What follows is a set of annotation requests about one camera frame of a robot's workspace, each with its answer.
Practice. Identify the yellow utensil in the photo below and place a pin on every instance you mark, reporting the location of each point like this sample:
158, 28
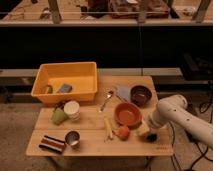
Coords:
108, 128

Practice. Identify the metal cup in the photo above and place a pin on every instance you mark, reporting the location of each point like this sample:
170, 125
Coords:
72, 139

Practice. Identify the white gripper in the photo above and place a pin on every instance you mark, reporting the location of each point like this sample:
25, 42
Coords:
143, 129

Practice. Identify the yellow plastic tub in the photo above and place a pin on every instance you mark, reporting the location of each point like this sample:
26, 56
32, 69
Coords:
82, 76

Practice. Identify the orange bowl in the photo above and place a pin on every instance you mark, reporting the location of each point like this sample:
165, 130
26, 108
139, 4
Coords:
127, 114

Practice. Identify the green cup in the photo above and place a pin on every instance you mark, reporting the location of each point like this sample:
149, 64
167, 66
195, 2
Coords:
58, 116

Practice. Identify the green item in tub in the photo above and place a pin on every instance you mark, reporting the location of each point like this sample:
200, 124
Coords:
48, 89

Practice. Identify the white handled dish brush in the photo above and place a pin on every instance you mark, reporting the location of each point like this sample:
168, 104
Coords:
151, 137

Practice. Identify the purple bowl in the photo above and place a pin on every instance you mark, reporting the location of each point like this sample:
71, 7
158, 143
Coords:
140, 95

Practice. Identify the metal spoon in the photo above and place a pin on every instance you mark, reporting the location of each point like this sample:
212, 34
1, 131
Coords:
108, 96

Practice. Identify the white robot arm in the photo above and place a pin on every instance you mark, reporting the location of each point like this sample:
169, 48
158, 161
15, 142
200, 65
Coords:
174, 108

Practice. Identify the orange toy fruit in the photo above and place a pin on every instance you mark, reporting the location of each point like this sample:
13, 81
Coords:
122, 132

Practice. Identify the blue sponge in tub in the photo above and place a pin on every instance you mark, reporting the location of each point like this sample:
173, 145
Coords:
65, 88

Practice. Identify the wooden folding table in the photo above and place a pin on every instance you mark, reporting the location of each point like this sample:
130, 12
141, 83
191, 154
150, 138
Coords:
93, 142

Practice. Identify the white paper cup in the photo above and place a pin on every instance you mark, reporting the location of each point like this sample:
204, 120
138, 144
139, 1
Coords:
72, 109

